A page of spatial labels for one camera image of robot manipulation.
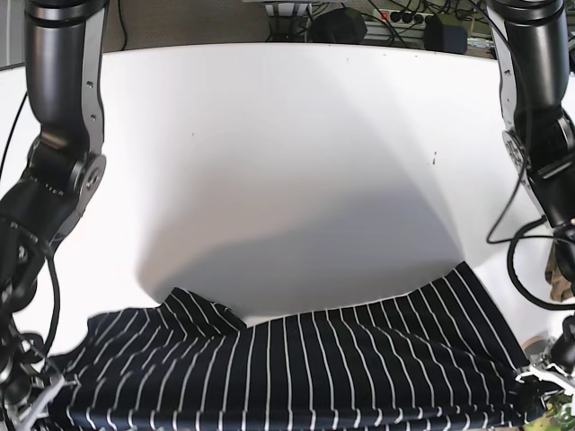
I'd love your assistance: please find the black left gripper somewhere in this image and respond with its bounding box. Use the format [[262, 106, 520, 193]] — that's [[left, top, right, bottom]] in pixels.
[[515, 316, 574, 399]]

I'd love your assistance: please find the navy white striped T-shirt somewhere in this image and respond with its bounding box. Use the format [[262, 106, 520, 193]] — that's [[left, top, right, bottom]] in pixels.
[[45, 264, 545, 430]]

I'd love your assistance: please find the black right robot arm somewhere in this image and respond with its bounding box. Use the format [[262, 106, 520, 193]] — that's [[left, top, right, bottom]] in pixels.
[[1, 1, 109, 430]]

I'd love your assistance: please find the potted green plant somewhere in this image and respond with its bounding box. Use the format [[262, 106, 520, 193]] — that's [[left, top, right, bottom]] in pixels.
[[516, 336, 575, 431]]

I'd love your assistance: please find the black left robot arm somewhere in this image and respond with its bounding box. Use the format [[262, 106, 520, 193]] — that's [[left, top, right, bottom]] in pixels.
[[486, 1, 574, 312]]

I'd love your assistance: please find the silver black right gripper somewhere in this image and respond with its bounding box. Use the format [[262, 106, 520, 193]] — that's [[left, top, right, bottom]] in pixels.
[[1, 333, 66, 430]]

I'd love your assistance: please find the camouflage T-shirt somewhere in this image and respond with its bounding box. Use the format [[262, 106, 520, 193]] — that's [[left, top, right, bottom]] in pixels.
[[544, 243, 574, 303]]

